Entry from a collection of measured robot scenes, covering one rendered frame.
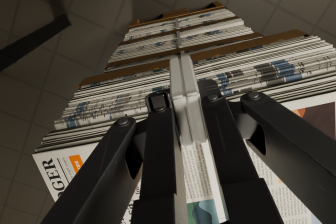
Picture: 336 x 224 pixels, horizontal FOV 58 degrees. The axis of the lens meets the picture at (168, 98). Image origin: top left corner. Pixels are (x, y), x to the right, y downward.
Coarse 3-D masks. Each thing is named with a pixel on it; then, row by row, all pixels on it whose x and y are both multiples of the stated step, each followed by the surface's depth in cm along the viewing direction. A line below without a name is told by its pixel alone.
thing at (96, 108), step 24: (144, 72) 49; (168, 72) 45; (96, 96) 43; (120, 96) 42; (144, 96) 40; (72, 120) 38; (96, 120) 38; (48, 144) 35; (72, 144) 34; (96, 144) 32; (48, 168) 34; (72, 168) 34; (192, 216) 37
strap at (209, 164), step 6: (204, 144) 32; (204, 150) 32; (204, 156) 32; (210, 156) 32; (210, 162) 32; (210, 168) 33; (210, 174) 33; (210, 180) 33; (216, 180) 33; (216, 186) 33; (216, 192) 34; (216, 198) 34; (216, 204) 34; (216, 210) 35; (222, 210) 35; (222, 216) 35
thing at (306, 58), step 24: (264, 48) 45; (288, 48) 43; (312, 48) 40; (216, 72) 41; (240, 72) 40; (264, 72) 38; (288, 72) 37; (312, 72) 35; (288, 96) 32; (312, 96) 30; (312, 120) 31; (264, 168) 34; (288, 192) 35; (288, 216) 37; (312, 216) 37
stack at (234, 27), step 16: (192, 16) 111; (208, 16) 104; (224, 16) 100; (128, 32) 107; (144, 32) 102; (160, 32) 98; (176, 32) 90; (192, 32) 86; (208, 32) 84; (224, 32) 79; (240, 32) 75; (128, 48) 87; (144, 48) 83; (160, 48) 78; (176, 48) 76; (208, 48) 68; (128, 64) 71
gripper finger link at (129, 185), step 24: (120, 120) 14; (120, 144) 13; (96, 168) 12; (120, 168) 12; (72, 192) 11; (96, 192) 11; (120, 192) 12; (48, 216) 10; (72, 216) 9; (96, 216) 10; (120, 216) 12
